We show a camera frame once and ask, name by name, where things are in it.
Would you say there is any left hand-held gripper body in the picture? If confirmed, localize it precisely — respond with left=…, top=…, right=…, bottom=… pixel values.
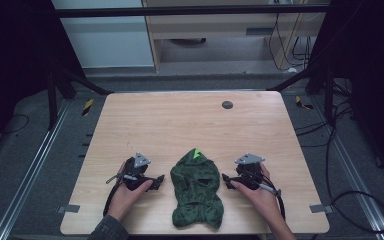
left=122, top=151, right=155, bottom=192

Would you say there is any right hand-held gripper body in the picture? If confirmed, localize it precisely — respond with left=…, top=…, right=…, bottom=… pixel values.
left=234, top=152, right=267, bottom=191

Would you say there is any green knitted balaclava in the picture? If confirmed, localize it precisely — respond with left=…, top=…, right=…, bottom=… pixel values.
left=169, top=147, right=225, bottom=231

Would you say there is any person's right hand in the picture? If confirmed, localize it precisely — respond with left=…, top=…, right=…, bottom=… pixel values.
left=229, top=162, right=283, bottom=223

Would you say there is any person's left hand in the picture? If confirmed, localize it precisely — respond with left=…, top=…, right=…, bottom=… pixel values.
left=107, top=161, right=155, bottom=222

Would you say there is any yellow black striped tape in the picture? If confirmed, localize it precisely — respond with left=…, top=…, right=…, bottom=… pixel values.
left=81, top=98, right=95, bottom=117
left=294, top=95, right=315, bottom=111

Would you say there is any black metal stand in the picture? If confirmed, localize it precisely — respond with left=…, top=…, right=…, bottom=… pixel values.
left=45, top=64, right=115, bottom=132
left=265, top=61, right=336, bottom=126

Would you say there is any white cabinet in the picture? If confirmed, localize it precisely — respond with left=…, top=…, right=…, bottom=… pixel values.
left=50, top=0, right=156, bottom=70

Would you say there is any light wooden desk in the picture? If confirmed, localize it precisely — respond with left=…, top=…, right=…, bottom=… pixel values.
left=141, top=0, right=329, bottom=73

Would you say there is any black curtain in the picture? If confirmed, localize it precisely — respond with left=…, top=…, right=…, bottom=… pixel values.
left=304, top=0, right=384, bottom=186
left=0, top=0, right=87, bottom=161

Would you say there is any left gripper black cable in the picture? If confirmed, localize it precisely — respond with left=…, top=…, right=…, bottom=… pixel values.
left=102, top=172, right=138, bottom=218

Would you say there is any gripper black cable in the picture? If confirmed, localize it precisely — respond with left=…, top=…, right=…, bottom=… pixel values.
left=246, top=170, right=287, bottom=222
left=102, top=172, right=138, bottom=218

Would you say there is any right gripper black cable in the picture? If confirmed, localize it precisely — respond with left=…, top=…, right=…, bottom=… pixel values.
left=246, top=170, right=287, bottom=222

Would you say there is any grey metal table bracket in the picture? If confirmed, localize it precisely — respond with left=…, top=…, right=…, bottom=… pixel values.
left=56, top=203, right=81, bottom=215
left=309, top=203, right=334, bottom=215

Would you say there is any black floor cable loop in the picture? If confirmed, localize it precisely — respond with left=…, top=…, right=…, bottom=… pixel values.
left=294, top=99, right=384, bottom=235

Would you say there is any aluminium floor rail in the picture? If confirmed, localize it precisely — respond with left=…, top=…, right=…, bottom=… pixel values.
left=0, top=99, right=72, bottom=240
left=313, top=95, right=384, bottom=240

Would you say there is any thin black floor cable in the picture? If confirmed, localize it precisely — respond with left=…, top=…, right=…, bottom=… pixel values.
left=0, top=113, right=31, bottom=136

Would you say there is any hanging black cables bundle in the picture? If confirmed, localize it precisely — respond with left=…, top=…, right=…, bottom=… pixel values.
left=267, top=12, right=315, bottom=73

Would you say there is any black horizontal frame bar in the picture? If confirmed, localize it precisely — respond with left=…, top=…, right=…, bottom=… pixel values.
left=53, top=3, right=332, bottom=19

